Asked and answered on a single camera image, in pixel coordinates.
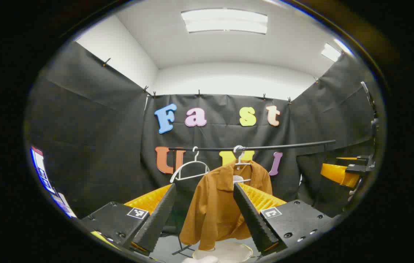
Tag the black backdrop cloth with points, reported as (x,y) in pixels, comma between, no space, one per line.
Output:
(93,146)

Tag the small ceiling light panel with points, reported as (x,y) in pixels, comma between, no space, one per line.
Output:
(331,53)

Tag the large ceiling light panel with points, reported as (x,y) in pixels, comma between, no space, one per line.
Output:
(225,21)

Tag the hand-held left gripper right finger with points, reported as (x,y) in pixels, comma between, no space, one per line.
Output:
(254,223)

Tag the white clothes hanger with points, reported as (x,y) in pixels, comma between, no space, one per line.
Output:
(240,157)
(192,162)

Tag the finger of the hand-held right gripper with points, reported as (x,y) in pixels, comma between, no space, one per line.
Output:
(338,174)
(363,159)

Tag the brown jacket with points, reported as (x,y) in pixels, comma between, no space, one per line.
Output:
(214,212)

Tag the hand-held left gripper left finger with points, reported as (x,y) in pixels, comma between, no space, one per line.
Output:
(155,223)

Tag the grey tape wrap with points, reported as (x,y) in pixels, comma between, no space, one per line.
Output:
(239,148)

